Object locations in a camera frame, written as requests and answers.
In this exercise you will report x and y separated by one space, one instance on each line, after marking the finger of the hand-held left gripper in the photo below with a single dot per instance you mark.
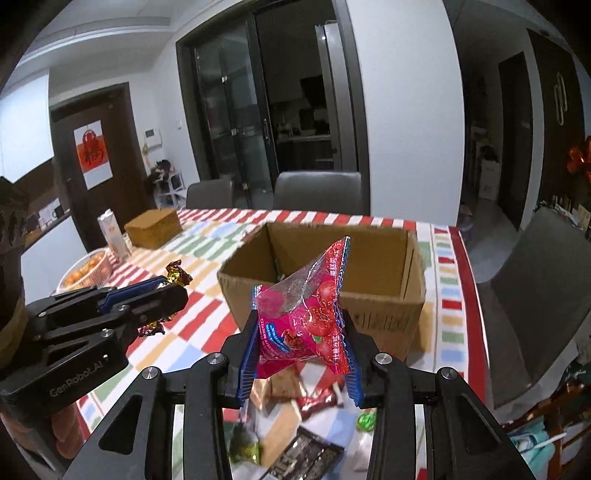
131 291
157 304

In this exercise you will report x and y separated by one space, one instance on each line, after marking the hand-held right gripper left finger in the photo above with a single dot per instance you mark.
244 369

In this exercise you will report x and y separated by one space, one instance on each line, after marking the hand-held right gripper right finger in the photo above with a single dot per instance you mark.
353 381

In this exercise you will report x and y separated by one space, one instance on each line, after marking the gold candy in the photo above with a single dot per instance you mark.
179 273

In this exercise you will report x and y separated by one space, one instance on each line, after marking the brown biscuit packet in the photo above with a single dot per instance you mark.
281 386

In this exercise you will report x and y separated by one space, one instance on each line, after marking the pink snack packet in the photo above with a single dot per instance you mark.
302 323

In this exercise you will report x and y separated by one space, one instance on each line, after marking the black snack packet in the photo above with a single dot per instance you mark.
307 457

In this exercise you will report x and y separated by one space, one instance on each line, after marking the brown cardboard box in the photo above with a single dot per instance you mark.
323 277

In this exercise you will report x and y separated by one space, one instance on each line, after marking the dark red wrapped candy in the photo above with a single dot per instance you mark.
150 329

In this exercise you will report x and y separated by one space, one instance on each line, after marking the white basket of oranges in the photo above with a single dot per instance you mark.
85 272

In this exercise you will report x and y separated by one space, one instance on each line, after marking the colourful checked tablecloth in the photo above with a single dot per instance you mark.
194 341

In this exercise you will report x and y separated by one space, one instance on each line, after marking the white orange drink carton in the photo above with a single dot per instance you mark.
113 236

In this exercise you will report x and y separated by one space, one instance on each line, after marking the woven brown box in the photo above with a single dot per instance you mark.
153 227

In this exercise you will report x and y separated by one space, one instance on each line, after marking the green yellow wrapped candy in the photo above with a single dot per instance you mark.
244 447

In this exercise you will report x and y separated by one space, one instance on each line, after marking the dark wooden door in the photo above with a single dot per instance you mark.
124 184

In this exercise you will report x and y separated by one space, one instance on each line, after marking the white shelf with dark toy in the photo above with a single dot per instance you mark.
166 182

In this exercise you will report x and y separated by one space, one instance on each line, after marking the small grey chair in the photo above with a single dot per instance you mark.
210 194

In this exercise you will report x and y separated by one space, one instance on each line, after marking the red door poster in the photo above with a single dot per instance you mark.
93 154

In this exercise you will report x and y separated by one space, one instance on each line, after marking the teal cloth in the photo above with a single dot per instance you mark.
531 441

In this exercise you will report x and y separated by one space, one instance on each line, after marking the wide grey chair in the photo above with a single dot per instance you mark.
318 191

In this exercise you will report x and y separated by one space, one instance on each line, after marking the grey side chair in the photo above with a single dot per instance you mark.
542 300

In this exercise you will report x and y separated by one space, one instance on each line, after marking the black sliding glass door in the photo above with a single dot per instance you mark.
258 101

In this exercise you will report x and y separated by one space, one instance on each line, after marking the white paper bag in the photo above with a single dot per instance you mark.
489 177

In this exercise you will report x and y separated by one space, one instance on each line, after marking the red foil decoration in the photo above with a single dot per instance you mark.
579 157

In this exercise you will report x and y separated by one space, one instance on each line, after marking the dark wardrobe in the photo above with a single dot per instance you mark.
558 115

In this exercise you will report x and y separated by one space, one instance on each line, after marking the white wall panel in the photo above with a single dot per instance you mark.
152 137

